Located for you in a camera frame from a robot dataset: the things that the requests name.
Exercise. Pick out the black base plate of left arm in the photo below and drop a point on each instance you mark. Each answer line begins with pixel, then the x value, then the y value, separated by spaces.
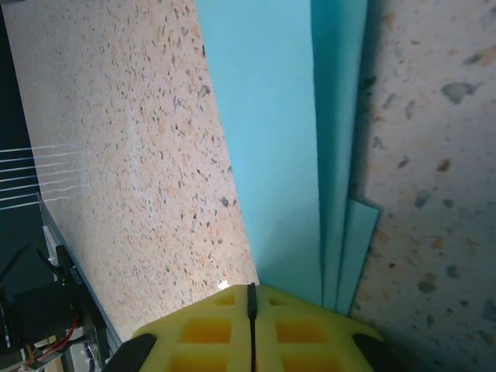
pixel 67 263

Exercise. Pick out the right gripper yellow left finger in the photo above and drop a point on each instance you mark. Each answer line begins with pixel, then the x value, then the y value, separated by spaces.
pixel 201 337

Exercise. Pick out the light blue cloth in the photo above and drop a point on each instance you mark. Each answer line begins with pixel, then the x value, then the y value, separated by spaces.
pixel 271 135

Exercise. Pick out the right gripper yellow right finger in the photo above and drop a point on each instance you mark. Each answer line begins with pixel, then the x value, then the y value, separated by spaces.
pixel 310 337

